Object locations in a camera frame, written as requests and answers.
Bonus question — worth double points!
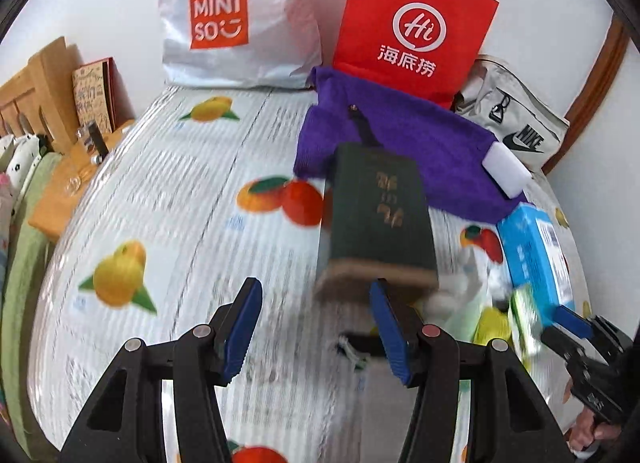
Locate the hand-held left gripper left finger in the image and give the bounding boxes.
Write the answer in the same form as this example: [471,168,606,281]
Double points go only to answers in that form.
[59,277,264,463]

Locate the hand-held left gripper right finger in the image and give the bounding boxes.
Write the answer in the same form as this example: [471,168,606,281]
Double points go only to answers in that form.
[369,279,576,463]

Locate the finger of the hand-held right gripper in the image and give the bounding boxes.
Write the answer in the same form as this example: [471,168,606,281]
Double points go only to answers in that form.
[541,325,582,370]
[551,305,597,340]

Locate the green wet wipes packet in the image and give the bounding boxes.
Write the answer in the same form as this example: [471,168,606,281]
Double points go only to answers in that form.
[506,283,543,359]

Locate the white and green glove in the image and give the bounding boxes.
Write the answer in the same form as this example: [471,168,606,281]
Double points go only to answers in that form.
[430,288,488,344]

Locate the person's right hand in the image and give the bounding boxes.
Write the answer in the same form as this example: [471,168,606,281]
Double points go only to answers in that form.
[570,410,617,459]

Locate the blue tissue box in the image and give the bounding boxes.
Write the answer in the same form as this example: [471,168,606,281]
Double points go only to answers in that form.
[496,203,576,316]

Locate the green and gold tin box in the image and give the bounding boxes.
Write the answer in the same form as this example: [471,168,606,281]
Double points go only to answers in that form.
[314,142,441,304]

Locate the fruit print bed sheet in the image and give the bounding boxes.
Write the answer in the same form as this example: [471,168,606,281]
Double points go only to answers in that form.
[27,86,593,463]

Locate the white sponge block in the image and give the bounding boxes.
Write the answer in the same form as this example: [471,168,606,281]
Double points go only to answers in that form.
[481,142,532,200]

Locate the purple towel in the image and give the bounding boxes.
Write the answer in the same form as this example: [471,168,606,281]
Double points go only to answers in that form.
[292,66,528,224]

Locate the grey canvas bag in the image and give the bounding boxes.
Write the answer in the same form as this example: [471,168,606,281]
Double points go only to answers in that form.
[452,54,571,174]

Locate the green blanket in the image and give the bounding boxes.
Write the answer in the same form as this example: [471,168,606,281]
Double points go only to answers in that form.
[0,153,63,449]

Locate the orange wooden nightstand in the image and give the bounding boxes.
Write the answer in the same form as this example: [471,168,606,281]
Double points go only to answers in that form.
[27,120,136,244]

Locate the small black device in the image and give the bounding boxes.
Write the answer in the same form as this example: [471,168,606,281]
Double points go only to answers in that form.
[75,120,108,164]

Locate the polka dot cloth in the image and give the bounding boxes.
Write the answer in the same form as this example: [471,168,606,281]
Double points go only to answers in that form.
[0,133,38,204]

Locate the white plastic shopping bag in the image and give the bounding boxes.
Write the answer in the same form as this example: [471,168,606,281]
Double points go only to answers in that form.
[159,0,323,91]

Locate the black strap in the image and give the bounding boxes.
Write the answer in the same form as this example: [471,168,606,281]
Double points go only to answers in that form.
[348,103,383,149]

